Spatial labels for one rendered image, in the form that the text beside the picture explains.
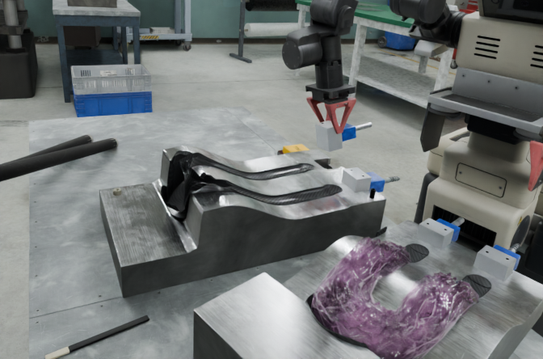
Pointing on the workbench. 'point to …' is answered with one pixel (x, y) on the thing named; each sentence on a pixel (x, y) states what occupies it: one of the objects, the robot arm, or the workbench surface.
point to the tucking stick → (96, 338)
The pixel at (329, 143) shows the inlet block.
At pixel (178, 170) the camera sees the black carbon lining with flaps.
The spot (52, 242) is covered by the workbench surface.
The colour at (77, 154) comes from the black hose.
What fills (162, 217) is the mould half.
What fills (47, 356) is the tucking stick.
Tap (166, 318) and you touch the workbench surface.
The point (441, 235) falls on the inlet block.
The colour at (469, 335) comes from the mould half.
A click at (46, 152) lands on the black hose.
